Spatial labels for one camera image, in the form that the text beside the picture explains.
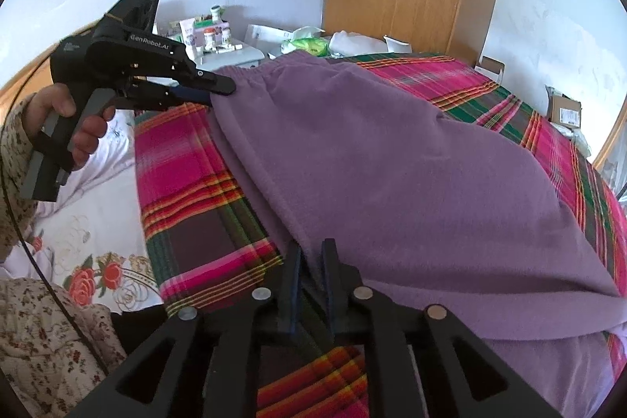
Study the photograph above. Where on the wooden door frame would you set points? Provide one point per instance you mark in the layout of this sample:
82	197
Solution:
610	139

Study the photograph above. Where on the small white cardboard box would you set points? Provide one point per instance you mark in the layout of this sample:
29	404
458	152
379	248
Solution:
490	68

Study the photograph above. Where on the pink carton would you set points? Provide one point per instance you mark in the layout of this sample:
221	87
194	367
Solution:
193	28

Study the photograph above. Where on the pink green plaid blanket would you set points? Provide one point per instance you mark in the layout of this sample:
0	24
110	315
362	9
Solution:
196	183

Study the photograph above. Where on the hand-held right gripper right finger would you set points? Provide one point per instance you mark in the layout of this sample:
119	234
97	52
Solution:
329	295

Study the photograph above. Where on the purple fleece pants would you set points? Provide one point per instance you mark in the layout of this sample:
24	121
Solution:
392	178

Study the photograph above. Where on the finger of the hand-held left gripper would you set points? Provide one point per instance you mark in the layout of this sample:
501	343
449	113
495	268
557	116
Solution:
191	96
215	84

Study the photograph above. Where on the person's left hand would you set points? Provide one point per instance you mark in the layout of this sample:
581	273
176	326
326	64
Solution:
54	99

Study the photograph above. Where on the white jar green lid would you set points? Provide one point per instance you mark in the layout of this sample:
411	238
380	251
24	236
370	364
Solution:
216	12

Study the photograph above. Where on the white floral bedsheet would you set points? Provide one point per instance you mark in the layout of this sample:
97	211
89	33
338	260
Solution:
98	212

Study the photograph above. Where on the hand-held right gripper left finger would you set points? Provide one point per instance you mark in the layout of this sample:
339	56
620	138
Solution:
294	300

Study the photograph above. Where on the person's floral clothing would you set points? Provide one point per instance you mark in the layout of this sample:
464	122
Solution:
44	349

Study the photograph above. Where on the green plastic bag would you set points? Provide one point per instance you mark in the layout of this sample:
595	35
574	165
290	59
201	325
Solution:
308	46

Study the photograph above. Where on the wooden headboard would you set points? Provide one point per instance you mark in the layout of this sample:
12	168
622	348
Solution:
29	65

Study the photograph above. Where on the brown cardboard box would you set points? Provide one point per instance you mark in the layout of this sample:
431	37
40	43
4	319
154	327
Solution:
563	107

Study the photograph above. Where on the white nightstand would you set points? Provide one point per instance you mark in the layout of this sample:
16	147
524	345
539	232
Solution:
235	55

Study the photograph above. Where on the white bottle red cap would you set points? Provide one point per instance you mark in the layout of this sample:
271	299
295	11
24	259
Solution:
210	40

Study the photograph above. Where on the flat white carton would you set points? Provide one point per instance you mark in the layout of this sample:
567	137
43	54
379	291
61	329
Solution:
267	38

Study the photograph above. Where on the person's left forearm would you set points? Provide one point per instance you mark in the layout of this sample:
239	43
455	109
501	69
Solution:
14	183

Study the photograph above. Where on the white plastic bag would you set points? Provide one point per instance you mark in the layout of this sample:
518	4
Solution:
355	43

